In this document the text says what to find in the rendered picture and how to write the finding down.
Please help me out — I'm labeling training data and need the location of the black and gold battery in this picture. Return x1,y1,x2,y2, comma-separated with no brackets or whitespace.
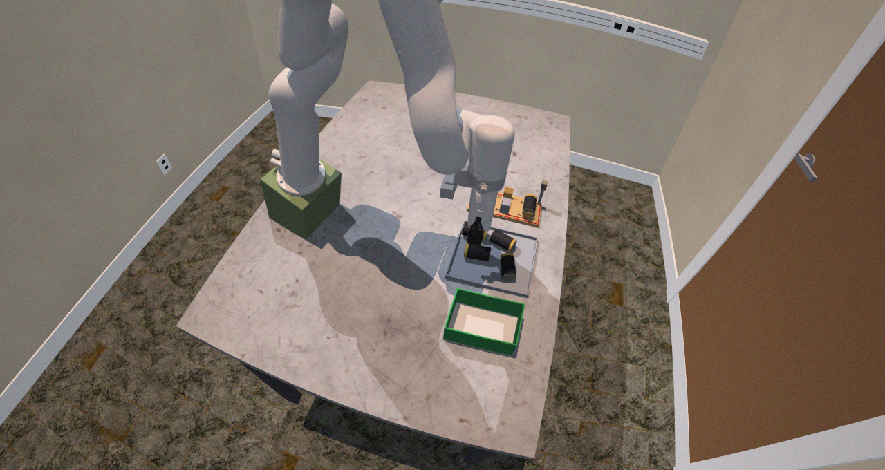
462,222,487,240
489,229,517,252
522,194,537,217
464,243,491,261
500,253,516,282

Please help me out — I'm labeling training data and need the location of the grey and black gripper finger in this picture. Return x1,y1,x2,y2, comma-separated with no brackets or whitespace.
467,217,483,246

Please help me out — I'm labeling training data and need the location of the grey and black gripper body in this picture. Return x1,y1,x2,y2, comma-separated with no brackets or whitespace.
467,185,504,231

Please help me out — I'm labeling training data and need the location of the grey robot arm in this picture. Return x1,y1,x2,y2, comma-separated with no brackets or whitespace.
269,0,515,200

